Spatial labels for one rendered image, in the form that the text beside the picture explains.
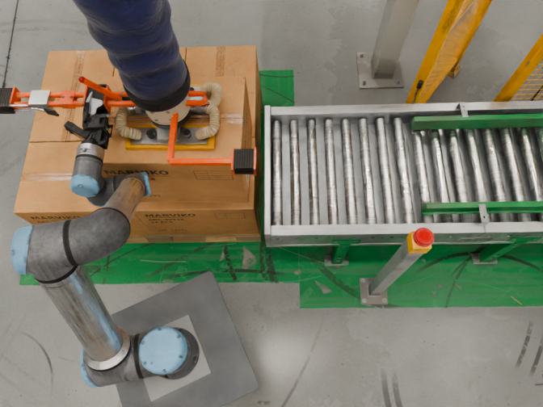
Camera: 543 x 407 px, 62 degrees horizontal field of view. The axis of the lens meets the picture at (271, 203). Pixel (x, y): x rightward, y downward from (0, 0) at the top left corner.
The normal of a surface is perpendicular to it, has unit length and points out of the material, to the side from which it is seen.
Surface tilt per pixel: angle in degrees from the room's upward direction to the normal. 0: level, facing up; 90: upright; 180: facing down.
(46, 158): 0
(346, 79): 0
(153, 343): 10
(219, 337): 0
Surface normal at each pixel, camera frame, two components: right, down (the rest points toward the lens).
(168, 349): 0.13, -0.36
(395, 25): 0.00, 0.93
